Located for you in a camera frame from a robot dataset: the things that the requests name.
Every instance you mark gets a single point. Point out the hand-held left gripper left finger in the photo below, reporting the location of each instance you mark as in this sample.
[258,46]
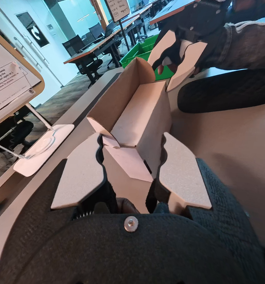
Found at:
[81,175]

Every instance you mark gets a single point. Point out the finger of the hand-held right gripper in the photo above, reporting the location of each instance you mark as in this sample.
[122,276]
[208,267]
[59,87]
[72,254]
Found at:
[190,60]
[162,44]

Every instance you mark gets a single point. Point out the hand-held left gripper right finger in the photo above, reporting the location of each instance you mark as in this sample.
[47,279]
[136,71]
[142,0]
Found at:
[183,177]

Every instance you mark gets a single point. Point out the green plastic bin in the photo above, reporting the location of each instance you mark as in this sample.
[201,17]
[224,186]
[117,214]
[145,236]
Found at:
[137,53]

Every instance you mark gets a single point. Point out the person's right forearm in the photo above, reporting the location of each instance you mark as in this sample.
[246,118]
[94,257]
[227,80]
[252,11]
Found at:
[241,48]

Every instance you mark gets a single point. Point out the person's right hand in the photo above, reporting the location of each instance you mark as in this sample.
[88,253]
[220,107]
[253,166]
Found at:
[170,60]

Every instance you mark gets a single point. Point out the person's left hand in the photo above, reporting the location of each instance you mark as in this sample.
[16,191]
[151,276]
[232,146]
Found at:
[125,207]

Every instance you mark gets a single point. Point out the orange-edged office table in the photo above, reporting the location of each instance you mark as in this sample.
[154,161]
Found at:
[97,44]
[168,13]

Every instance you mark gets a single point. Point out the small whiteboard on stand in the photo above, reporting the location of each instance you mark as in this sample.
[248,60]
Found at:
[118,10]

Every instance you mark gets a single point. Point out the black office chair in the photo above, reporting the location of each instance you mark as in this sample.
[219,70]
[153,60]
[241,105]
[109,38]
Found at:
[12,133]
[97,30]
[73,45]

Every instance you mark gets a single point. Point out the printed instruction sheet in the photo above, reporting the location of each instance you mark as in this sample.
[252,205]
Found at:
[6,77]

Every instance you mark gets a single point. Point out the door phone sign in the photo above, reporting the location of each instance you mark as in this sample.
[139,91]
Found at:
[36,33]

